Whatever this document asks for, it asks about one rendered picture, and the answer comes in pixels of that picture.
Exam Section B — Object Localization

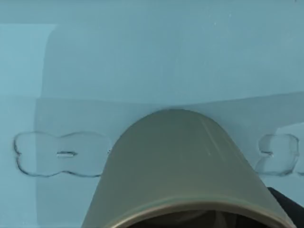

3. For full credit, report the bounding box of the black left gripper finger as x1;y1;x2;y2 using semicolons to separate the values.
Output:
266;187;304;228

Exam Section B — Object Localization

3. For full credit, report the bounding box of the olive grey cup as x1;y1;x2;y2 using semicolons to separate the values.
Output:
80;108;296;228

